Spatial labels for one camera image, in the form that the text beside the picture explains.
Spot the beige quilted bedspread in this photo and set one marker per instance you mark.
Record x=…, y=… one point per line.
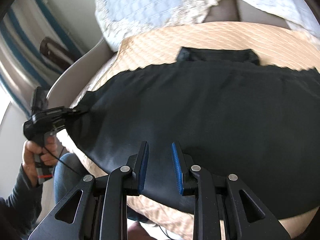
x=274, y=45

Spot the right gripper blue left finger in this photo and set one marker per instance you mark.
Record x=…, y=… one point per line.
x=142, y=163

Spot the black jacket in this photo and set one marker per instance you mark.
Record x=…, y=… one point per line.
x=229, y=113

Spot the person's left dark sleeve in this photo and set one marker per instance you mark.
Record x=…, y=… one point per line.
x=21, y=209

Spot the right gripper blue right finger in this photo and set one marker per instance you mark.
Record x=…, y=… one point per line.
x=177, y=168

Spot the blue quilted lace pillow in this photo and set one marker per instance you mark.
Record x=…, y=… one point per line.
x=119, y=19

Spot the person's blue jeans leg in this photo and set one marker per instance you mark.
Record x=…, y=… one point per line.
x=65, y=178

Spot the grey upholstered headboard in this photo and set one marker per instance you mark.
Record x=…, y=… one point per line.
x=240, y=11

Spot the white embossed pillow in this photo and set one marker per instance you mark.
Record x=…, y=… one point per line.
x=296, y=12

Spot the dark wooden chair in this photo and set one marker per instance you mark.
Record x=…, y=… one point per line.
x=56, y=54

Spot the person's left hand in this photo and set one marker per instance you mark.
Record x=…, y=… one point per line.
x=48, y=155

